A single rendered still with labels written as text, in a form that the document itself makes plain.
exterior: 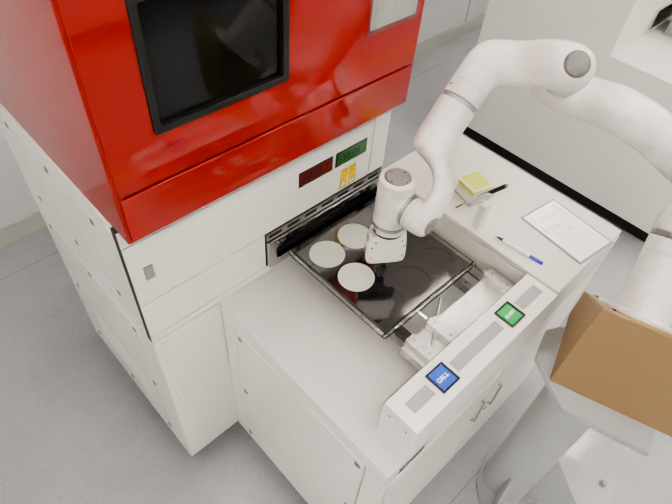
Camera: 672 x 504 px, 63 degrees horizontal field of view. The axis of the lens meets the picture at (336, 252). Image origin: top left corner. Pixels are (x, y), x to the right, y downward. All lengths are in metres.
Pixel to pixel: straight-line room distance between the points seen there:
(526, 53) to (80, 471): 1.95
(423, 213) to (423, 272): 0.33
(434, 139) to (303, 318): 0.58
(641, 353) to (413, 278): 0.56
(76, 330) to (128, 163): 1.65
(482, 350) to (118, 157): 0.87
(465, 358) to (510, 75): 0.63
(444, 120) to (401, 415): 0.64
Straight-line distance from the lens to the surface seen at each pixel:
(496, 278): 1.54
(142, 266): 1.25
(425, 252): 1.56
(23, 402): 2.49
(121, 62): 0.92
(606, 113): 1.33
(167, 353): 1.53
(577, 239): 1.65
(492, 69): 1.28
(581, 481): 2.38
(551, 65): 1.24
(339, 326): 1.46
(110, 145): 0.98
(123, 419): 2.32
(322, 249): 1.52
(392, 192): 1.21
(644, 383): 1.44
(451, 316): 1.46
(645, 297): 1.36
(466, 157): 1.80
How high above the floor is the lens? 2.03
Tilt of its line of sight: 48 degrees down
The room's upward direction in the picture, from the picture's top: 6 degrees clockwise
